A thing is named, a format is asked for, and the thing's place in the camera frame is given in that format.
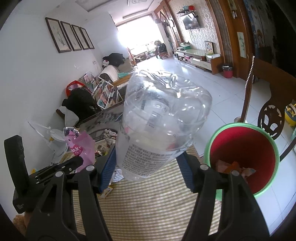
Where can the magazine rack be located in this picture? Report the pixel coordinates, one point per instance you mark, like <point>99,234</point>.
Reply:
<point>104,97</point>

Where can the white towel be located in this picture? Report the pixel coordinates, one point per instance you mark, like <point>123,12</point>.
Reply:
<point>112,71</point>

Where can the striped green beige mat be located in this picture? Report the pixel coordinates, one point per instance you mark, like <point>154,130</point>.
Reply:
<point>150,204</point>

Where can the white electric fan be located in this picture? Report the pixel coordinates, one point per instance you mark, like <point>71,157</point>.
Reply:
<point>55,139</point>

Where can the carved wooden chair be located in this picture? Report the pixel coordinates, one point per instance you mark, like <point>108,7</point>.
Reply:
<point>277,83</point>

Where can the wall television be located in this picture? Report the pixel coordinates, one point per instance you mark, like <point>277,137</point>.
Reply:
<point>190,21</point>

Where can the black coat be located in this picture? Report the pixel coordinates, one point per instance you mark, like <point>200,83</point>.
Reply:
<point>81,102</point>

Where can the white plastic bag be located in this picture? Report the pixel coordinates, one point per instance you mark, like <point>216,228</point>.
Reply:
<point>70,117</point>

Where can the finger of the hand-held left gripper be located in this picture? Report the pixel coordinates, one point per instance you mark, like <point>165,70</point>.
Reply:
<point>71,163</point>

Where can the small wooden chair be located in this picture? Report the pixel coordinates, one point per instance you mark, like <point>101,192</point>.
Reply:
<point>161,51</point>

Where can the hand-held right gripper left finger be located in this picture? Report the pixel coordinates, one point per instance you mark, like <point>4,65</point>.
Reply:
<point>108,166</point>

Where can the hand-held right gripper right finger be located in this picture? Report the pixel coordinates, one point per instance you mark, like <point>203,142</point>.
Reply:
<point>185,171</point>

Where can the grey patterned cloth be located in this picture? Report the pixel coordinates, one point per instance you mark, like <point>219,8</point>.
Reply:
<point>101,120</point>

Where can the small red waste bin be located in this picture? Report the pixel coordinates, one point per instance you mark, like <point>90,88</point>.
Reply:
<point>227,72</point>

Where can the ceiling light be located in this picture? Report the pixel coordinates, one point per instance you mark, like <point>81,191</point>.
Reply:
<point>138,1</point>

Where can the person's left forearm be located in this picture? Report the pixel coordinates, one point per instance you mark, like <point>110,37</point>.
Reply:
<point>20,222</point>

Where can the wooden sofa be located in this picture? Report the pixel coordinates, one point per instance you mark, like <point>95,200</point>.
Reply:
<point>124,82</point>

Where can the geometric framed picture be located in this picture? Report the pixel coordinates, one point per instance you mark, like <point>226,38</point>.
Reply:
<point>208,47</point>

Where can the yellow toy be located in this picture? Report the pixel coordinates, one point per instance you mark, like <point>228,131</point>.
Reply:
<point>291,113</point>

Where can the plush toy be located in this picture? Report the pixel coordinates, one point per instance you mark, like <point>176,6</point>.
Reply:
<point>106,63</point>

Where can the pink plastic bag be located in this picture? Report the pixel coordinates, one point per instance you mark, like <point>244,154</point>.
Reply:
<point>81,146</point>

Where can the large framed wall picture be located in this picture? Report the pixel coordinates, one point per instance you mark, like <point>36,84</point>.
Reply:
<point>57,34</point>

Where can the cartoon printed curtain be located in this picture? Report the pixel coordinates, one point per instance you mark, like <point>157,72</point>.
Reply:
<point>261,30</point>

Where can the wall shelf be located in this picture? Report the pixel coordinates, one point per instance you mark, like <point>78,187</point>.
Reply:
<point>187,10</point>

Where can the television cabinet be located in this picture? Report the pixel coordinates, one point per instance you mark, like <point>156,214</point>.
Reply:
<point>196,58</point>

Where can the red bag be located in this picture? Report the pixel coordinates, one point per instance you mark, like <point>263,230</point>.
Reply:
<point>69,87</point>

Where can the tall flower wall picture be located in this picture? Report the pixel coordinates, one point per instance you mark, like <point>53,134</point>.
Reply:
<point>232,8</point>

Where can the red bin with green rim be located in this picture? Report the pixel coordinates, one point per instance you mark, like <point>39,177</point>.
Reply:
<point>242,148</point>

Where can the crumpled white tissue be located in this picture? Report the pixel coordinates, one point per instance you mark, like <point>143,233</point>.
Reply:
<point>118,175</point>

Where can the green cloth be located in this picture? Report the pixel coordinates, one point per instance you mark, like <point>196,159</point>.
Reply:
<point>123,75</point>

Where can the clear plastic bottle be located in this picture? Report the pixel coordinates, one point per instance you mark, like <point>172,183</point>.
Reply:
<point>150,129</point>

